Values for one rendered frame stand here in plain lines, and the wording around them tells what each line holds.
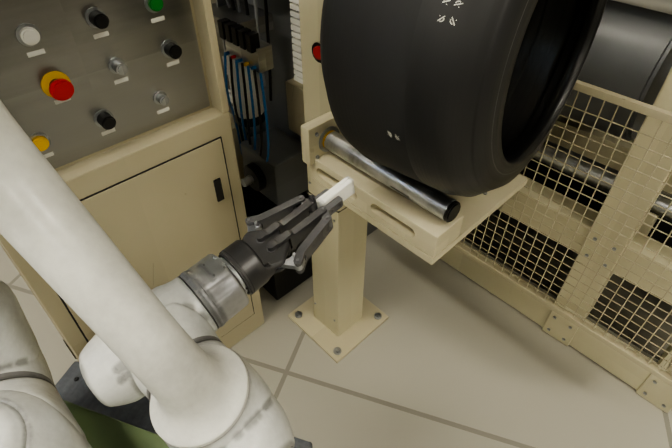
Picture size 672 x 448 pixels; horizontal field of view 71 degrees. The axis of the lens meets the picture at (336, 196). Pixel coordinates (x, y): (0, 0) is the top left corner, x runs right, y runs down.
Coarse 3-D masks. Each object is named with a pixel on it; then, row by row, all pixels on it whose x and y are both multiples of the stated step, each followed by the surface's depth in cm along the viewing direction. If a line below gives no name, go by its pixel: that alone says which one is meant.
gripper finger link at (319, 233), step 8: (328, 216) 70; (320, 224) 69; (328, 224) 70; (312, 232) 69; (320, 232) 69; (328, 232) 71; (304, 240) 68; (312, 240) 68; (320, 240) 69; (304, 248) 67; (312, 248) 68; (296, 256) 66; (304, 256) 66; (296, 264) 65
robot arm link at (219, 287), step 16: (208, 256) 64; (192, 272) 62; (208, 272) 62; (224, 272) 62; (192, 288) 60; (208, 288) 60; (224, 288) 61; (240, 288) 62; (208, 304) 60; (224, 304) 61; (240, 304) 63; (224, 320) 62
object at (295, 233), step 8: (320, 208) 72; (312, 216) 71; (320, 216) 71; (304, 224) 70; (312, 224) 71; (288, 232) 68; (296, 232) 69; (304, 232) 70; (272, 240) 67; (280, 240) 67; (296, 240) 70; (272, 248) 66
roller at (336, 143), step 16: (336, 144) 103; (352, 160) 101; (368, 160) 98; (384, 176) 96; (400, 176) 94; (400, 192) 94; (416, 192) 91; (432, 192) 90; (432, 208) 89; (448, 208) 87
